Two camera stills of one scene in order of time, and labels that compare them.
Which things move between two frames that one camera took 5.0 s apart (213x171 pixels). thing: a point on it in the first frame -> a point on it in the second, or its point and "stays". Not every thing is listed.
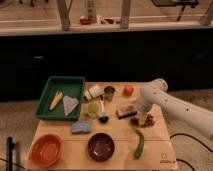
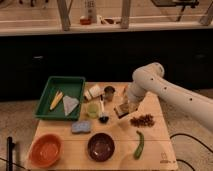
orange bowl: x=45 y=150 stays
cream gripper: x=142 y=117 -> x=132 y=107
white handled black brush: x=103 y=119 stays
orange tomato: x=128 y=90 stays
